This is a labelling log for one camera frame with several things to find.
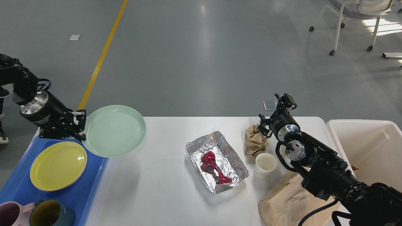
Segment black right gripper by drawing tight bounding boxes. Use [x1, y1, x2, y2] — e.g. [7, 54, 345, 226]
[258, 93, 300, 142]

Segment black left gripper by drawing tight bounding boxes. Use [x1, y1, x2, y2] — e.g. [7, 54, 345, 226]
[20, 91, 87, 142]

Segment brown paper ball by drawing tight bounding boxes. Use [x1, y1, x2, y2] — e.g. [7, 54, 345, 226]
[245, 124, 268, 157]

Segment light green plate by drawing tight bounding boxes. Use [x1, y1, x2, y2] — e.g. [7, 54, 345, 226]
[82, 105, 146, 158]

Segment dark teal mug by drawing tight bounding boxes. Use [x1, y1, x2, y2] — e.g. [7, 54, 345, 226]
[29, 199, 76, 226]

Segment pink mug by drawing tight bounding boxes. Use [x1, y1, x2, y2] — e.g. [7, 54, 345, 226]
[0, 201, 35, 226]

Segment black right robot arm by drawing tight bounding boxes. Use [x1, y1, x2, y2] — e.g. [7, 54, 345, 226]
[258, 94, 402, 226]

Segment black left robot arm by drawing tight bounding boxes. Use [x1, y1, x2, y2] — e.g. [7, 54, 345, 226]
[0, 54, 86, 142]

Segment grey floor plate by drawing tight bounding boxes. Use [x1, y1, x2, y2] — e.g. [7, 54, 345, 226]
[263, 100, 297, 111]

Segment yellow plate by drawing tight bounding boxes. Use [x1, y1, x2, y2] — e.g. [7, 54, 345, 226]
[29, 141, 88, 191]

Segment white paper cup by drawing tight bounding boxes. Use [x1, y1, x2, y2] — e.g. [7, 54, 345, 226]
[254, 153, 278, 179]

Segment aluminium foil tray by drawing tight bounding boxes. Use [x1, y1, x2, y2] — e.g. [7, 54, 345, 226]
[186, 131, 249, 194]

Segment seated person legs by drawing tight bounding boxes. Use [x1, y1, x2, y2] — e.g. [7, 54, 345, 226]
[0, 97, 9, 144]

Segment blue plastic tray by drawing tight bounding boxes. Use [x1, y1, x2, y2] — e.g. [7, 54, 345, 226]
[0, 136, 107, 226]

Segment red crumpled wrapper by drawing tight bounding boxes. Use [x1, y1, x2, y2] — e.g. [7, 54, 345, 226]
[200, 151, 232, 185]

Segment flat brown paper bag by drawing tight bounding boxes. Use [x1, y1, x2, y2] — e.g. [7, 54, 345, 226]
[258, 171, 334, 226]

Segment white plastic bin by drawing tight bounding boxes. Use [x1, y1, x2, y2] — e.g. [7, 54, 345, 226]
[326, 120, 402, 191]

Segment white bar on floor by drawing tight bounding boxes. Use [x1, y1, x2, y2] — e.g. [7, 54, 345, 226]
[382, 52, 402, 59]

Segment white office chair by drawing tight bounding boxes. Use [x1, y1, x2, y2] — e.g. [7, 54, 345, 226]
[309, 0, 393, 56]

